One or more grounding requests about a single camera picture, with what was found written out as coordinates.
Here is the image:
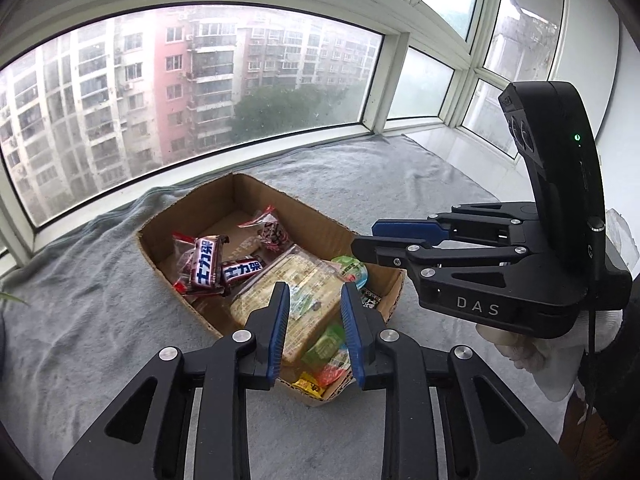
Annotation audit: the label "small yellow snack packet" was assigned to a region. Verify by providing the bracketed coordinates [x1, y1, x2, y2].
[291, 371, 326, 401]

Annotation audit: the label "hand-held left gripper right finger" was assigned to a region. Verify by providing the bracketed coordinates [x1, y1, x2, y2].
[340, 281, 581, 480]

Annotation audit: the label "grey blanket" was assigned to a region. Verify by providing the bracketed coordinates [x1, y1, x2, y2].
[0, 132, 566, 480]

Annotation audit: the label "person's right hand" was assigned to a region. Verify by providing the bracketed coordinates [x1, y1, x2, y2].
[475, 310, 626, 401]

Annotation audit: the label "small pink red snack packet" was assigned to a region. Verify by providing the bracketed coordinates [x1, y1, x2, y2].
[320, 355, 353, 386]

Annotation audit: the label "white window sill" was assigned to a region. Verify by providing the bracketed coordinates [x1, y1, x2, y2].
[440, 125, 531, 201]

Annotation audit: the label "clear packet of red dates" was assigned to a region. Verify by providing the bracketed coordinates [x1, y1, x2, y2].
[239, 205, 292, 256]

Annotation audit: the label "small fruit jelly cup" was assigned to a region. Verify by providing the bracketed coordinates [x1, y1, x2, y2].
[330, 255, 368, 288]

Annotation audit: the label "brown cardboard box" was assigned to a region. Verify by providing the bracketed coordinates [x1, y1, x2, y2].
[136, 172, 407, 408]

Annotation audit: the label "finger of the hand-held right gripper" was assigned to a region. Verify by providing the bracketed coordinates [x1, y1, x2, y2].
[371, 202, 540, 247]
[351, 236, 540, 291]

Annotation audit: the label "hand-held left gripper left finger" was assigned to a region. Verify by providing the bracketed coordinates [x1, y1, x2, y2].
[52, 281, 291, 480]

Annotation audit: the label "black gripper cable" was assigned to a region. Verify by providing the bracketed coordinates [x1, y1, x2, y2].
[587, 310, 598, 411]

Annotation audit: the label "apartment buildings outside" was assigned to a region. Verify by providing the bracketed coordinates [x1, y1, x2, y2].
[0, 5, 386, 226]

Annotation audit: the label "person's right forearm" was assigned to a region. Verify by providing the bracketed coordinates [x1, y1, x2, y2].
[560, 285, 640, 461]

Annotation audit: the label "clear pack of crackers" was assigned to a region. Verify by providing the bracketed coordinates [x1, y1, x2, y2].
[229, 244, 351, 366]

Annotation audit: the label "small green candy packet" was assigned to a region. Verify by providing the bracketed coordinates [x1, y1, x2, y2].
[302, 325, 347, 366]

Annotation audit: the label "brown chocolate bar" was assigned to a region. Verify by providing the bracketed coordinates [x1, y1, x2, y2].
[172, 232, 228, 293]
[220, 255, 266, 288]

